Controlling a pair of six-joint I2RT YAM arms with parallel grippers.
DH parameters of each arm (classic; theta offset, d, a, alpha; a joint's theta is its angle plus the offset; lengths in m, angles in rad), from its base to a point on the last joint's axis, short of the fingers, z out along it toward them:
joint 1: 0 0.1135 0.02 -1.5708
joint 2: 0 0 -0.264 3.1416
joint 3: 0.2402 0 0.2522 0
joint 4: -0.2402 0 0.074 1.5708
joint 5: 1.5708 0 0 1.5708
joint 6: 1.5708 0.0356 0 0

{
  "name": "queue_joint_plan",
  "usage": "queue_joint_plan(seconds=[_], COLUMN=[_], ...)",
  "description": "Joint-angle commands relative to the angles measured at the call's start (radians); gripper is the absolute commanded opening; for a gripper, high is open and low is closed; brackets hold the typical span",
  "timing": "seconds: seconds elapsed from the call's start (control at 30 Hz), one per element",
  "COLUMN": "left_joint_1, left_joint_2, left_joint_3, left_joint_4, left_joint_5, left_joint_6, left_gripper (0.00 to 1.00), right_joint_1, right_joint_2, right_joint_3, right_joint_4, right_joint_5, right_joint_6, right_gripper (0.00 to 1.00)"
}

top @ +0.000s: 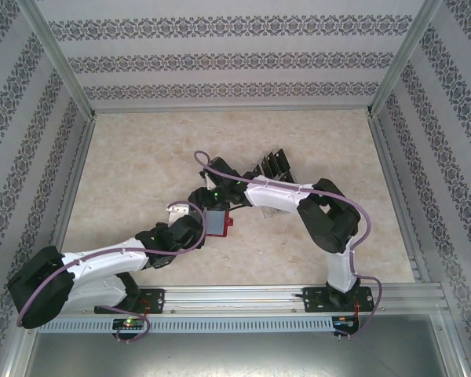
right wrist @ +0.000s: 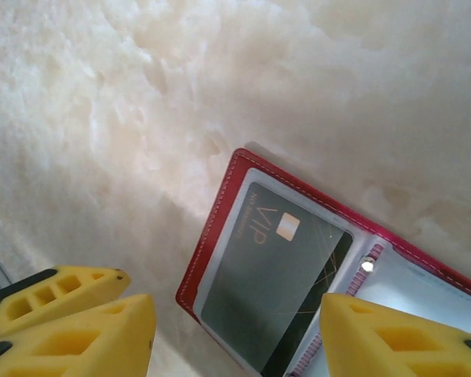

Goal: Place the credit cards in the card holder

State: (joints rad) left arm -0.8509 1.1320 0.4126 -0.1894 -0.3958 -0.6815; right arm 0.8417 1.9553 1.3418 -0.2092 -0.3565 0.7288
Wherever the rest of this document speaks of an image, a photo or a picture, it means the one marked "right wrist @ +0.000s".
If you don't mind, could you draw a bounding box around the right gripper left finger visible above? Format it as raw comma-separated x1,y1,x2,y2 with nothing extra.
0,293,157,377

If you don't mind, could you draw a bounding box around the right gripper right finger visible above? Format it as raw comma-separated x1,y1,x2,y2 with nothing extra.
320,292,471,377

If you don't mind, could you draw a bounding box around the black credit card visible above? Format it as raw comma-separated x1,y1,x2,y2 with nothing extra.
200,181,354,374

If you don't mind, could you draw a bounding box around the red leather card holder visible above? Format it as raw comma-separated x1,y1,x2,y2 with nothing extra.
175,148,471,377

